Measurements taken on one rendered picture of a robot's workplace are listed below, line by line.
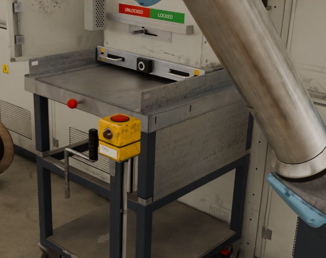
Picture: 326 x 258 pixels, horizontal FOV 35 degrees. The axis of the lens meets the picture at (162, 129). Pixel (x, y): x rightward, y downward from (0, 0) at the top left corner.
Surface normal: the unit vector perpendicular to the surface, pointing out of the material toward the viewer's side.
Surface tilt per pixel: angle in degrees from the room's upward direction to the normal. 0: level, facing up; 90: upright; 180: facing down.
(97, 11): 90
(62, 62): 90
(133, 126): 90
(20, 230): 0
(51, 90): 90
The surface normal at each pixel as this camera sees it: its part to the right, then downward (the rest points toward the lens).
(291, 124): 0.12, 0.55
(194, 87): 0.76, 0.26
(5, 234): 0.04, -0.94
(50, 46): 0.48, 0.32
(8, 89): -0.65, 0.24
